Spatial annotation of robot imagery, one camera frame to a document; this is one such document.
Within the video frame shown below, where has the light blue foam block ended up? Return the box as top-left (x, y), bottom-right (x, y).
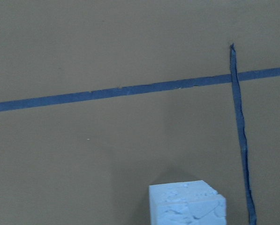
top-left (149, 180), bottom-right (227, 225)

